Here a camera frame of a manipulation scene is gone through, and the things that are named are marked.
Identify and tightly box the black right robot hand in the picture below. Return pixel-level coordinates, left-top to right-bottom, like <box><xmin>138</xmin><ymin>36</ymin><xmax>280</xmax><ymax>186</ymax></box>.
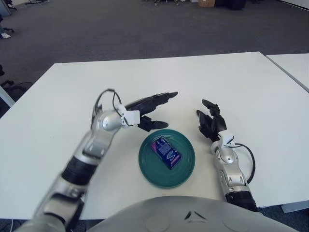
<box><xmin>196</xmin><ymin>99</ymin><xmax>227</xmax><ymax>144</ymax></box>

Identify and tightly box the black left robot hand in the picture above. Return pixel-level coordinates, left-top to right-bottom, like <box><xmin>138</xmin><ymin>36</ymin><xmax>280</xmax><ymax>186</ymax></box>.
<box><xmin>125</xmin><ymin>91</ymin><xmax>179</xmax><ymax>132</ymax></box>

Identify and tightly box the blue purple gum pack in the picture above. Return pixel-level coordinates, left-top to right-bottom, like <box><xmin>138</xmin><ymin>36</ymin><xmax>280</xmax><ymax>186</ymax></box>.
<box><xmin>151</xmin><ymin>136</ymin><xmax>183</xmax><ymax>171</ymax></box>

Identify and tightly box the green round plate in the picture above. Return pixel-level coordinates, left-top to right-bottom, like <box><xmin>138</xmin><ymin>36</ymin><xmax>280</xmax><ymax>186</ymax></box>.
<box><xmin>138</xmin><ymin>129</ymin><xmax>196</xmax><ymax>189</ymax></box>

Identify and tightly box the grey robot torso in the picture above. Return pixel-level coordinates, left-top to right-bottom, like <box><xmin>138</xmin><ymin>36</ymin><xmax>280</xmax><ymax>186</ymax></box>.
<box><xmin>86</xmin><ymin>195</ymin><xmax>294</xmax><ymax>232</ymax></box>

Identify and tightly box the white table leg foot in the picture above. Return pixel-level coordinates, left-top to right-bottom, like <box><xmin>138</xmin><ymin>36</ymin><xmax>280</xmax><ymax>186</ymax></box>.
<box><xmin>281</xmin><ymin>204</ymin><xmax>309</xmax><ymax>214</ymax></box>

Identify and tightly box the black cabinet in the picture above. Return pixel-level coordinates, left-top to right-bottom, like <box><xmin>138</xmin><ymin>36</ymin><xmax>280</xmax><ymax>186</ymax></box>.
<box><xmin>214</xmin><ymin>0</ymin><xmax>247</xmax><ymax>11</ymax></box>

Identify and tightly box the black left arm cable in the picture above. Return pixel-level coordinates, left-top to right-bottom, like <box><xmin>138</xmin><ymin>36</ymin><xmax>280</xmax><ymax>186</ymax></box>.
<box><xmin>90</xmin><ymin>88</ymin><xmax>123</xmax><ymax>129</ymax></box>

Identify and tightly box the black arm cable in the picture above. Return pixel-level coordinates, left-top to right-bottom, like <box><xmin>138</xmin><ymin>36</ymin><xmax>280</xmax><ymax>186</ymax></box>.
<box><xmin>233</xmin><ymin>143</ymin><xmax>256</xmax><ymax>185</ymax></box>
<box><xmin>90</xmin><ymin>88</ymin><xmax>123</xmax><ymax>129</ymax></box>

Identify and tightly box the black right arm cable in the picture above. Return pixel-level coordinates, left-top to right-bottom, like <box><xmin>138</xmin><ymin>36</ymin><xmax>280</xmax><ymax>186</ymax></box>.
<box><xmin>233</xmin><ymin>143</ymin><xmax>256</xmax><ymax>185</ymax></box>

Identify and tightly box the white desk frame beam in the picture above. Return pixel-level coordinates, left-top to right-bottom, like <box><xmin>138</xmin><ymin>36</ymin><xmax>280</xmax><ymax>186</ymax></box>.
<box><xmin>0</xmin><ymin>86</ymin><xmax>15</xmax><ymax>108</ymax></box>

